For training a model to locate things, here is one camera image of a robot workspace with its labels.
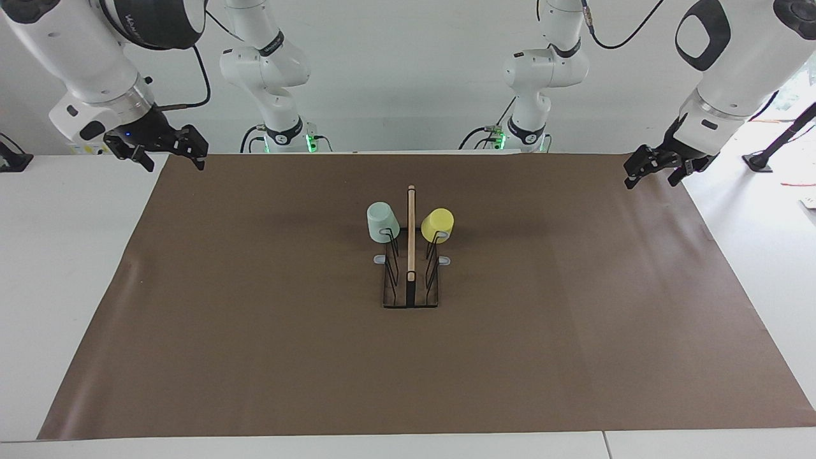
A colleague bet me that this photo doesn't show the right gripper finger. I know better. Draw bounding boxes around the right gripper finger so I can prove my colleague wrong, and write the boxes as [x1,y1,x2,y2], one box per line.
[175,124,209,171]
[129,145,156,173]

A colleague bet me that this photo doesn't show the pale green plastic cup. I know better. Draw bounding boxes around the pale green plastic cup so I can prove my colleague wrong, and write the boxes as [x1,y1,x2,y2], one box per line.
[367,202,401,244]

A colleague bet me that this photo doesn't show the yellow plastic cup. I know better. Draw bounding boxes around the yellow plastic cup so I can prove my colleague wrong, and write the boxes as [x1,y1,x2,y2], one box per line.
[421,208,455,244]

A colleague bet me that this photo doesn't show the black tripod stand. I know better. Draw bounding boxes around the black tripod stand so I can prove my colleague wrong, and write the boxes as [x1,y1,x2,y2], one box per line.
[743,102,816,173]

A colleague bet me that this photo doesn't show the black clamp stand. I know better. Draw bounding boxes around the black clamp stand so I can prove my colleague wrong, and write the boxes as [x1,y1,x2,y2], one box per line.
[0,133,34,173]

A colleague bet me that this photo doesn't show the brown paper table mat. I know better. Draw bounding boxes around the brown paper table mat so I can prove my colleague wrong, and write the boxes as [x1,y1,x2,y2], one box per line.
[37,153,816,441]

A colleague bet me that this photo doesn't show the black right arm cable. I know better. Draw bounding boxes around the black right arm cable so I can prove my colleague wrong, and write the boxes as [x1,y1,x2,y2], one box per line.
[158,6,240,112]

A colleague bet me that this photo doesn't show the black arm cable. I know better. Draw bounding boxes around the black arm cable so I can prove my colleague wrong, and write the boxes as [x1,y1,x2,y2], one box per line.
[158,6,240,112]
[579,0,667,50]

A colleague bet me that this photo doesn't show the black base power cable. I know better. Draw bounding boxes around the black base power cable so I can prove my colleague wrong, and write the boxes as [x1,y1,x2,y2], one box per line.
[459,96,517,152]
[240,124,268,154]

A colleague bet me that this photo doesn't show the orange floor cable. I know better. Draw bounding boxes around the orange floor cable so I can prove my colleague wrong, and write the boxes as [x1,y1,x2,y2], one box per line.
[751,96,816,128]

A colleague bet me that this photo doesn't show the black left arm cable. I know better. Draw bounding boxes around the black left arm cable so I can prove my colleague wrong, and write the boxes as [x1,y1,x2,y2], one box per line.
[579,0,667,50]

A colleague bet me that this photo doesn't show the black wire cup rack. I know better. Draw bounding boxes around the black wire cup rack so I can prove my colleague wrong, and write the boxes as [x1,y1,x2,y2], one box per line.
[373,185,451,310]

